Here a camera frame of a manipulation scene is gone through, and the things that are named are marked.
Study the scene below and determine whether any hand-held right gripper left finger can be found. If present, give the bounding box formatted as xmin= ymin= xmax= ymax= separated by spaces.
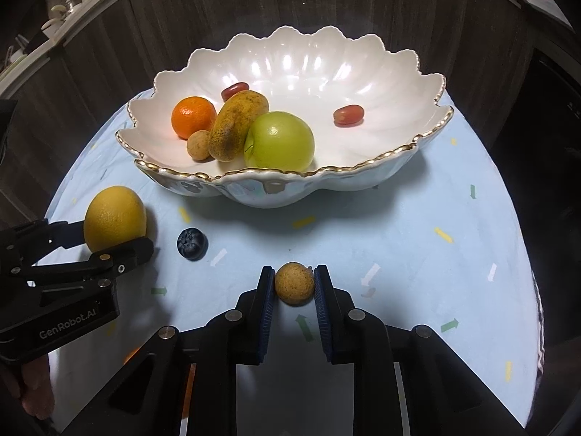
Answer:
xmin=59 ymin=266 xmax=277 ymax=436

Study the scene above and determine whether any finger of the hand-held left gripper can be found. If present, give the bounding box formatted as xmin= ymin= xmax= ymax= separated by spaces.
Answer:
xmin=27 ymin=235 xmax=155 ymax=288
xmin=13 ymin=219 xmax=88 ymax=265

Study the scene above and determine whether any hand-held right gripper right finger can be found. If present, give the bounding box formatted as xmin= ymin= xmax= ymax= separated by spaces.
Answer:
xmin=313 ymin=264 xmax=527 ymax=436

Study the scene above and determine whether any yellow citrus fruit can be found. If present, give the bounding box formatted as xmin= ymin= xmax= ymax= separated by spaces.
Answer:
xmin=84 ymin=186 xmax=147 ymax=253

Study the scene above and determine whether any tan longan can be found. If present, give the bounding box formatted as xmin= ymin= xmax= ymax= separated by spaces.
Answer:
xmin=187 ymin=130 xmax=212 ymax=161
xmin=275 ymin=262 xmax=315 ymax=306

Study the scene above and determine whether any green apple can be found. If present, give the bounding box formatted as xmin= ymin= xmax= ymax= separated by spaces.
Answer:
xmin=244 ymin=111 xmax=315 ymax=171

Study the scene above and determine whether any white scalloped ceramic bowl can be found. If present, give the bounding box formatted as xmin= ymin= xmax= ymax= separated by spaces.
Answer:
xmin=115 ymin=26 xmax=455 ymax=210

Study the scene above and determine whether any person's left hand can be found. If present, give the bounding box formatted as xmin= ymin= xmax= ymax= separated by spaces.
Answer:
xmin=18 ymin=354 xmax=56 ymax=419

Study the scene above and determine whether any blueberry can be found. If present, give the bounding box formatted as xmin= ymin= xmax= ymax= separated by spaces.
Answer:
xmin=177 ymin=228 xmax=208 ymax=262

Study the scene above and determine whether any light blue printed tablecloth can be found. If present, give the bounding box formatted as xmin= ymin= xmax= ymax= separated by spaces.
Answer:
xmin=45 ymin=86 xmax=541 ymax=436

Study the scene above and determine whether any orange mandarin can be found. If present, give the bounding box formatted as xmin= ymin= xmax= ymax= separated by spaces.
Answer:
xmin=171 ymin=96 xmax=217 ymax=140

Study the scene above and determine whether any spotted yellow brown fruit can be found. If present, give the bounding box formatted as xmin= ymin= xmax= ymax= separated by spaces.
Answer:
xmin=209 ymin=91 xmax=269 ymax=162

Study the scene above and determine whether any dark red grape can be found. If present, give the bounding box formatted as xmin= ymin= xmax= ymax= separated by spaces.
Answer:
xmin=221 ymin=82 xmax=249 ymax=102

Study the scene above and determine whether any checked dish cloth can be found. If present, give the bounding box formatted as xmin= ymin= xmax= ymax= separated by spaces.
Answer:
xmin=530 ymin=272 xmax=546 ymax=373

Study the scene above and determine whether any dark wood kitchen cabinet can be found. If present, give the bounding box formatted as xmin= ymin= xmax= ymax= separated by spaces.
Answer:
xmin=0 ymin=0 xmax=545 ymax=219

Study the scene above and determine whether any black built-in oven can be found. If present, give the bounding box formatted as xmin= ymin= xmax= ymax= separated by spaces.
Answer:
xmin=490 ymin=50 xmax=581 ymax=346

